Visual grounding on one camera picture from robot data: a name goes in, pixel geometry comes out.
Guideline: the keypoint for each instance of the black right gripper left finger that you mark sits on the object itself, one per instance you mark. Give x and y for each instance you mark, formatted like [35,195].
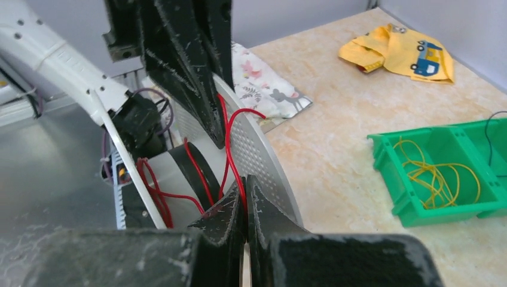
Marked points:
[208,252]

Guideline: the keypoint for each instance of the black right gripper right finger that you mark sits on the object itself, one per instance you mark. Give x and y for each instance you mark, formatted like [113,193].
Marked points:
[283,253]

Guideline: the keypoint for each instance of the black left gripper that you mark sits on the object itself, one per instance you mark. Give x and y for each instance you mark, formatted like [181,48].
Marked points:
[183,44]

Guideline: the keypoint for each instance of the grey cable spool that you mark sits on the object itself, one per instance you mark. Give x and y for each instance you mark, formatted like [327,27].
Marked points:
[178,182]

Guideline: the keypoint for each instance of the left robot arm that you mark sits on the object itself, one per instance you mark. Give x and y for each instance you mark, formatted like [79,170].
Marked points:
[28,38]

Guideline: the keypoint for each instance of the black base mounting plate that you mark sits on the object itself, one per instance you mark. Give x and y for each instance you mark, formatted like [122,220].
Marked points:
[130,211]

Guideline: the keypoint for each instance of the white animal print cloth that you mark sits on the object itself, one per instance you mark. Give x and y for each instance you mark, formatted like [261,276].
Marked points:
[260,88]

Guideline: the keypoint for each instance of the green compartment bin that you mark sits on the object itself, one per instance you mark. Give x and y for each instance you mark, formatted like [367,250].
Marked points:
[444,174]

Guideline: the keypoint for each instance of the yellow printed cloth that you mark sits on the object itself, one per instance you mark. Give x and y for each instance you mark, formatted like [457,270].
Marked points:
[401,51]

